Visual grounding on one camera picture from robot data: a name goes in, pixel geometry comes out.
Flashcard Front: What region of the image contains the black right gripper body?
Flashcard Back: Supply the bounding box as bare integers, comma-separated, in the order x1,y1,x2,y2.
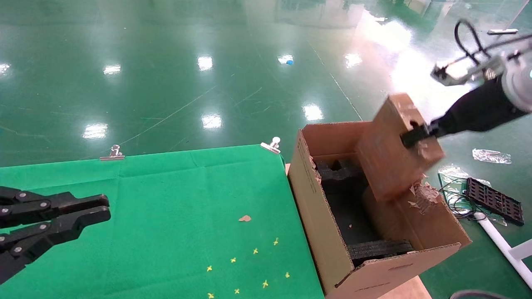
431,78,527,136

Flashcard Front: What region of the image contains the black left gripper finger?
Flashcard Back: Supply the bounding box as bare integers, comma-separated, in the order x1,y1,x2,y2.
0,187,110,229
0,207,112,285

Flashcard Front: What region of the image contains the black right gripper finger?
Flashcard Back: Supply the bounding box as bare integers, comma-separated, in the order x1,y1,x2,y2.
400,124,437,149

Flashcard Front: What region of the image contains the small brown cardboard box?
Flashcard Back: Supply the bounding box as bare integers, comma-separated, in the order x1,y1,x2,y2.
357,93,446,203

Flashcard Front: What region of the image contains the large open brown carton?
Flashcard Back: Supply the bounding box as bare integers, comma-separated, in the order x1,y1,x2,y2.
288,121,472,299

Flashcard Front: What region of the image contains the crumpled clear plastic bag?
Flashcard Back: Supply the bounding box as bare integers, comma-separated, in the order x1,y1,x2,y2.
473,148,512,164

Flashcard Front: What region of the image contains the silver binder clip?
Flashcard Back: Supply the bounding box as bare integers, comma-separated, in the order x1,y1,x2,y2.
260,137,281,154
100,145,125,161

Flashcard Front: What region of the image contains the black foam block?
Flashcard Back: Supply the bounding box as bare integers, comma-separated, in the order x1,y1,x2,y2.
313,153,370,196

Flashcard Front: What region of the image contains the green table cloth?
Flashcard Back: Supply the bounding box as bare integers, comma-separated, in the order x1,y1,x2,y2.
0,144,325,299

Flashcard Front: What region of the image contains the black slotted tray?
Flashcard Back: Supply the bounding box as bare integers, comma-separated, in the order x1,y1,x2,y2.
465,177,525,227

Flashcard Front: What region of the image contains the white tube stand base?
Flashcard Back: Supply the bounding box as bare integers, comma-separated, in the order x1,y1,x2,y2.
474,212,532,288

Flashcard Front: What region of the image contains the dark grey round rim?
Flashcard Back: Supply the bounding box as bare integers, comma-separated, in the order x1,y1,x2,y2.
451,289,514,299

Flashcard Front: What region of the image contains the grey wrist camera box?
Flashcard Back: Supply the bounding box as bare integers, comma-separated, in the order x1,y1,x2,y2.
431,61,471,86

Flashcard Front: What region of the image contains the grey metal camera bracket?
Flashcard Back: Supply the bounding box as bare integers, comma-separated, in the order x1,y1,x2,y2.
465,50,525,82

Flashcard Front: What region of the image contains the clear bag with wires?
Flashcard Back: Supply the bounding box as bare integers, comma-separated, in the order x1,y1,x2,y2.
437,165,472,188

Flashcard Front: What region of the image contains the thick black braided cable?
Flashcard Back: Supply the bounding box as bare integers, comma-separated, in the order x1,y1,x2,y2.
454,20,492,64

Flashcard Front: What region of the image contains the black wire bundle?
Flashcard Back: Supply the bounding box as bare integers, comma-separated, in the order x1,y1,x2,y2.
438,181,479,220

